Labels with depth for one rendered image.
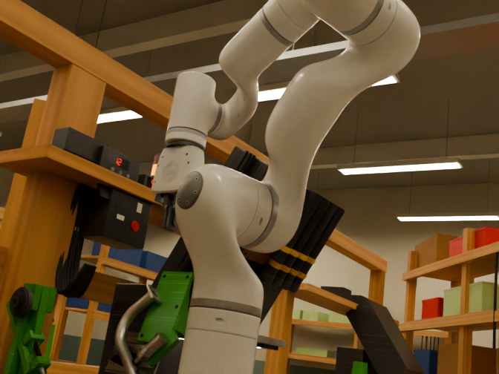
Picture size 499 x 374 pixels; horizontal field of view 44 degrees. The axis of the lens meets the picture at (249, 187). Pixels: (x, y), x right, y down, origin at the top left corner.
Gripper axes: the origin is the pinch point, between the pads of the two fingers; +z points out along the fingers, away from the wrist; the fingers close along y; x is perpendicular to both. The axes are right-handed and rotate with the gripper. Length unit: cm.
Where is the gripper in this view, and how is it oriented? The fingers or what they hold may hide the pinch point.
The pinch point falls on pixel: (171, 220)
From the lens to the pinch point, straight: 124.6
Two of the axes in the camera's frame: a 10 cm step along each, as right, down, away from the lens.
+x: 5.7, 3.1, 7.6
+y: 8.1, -0.6, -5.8
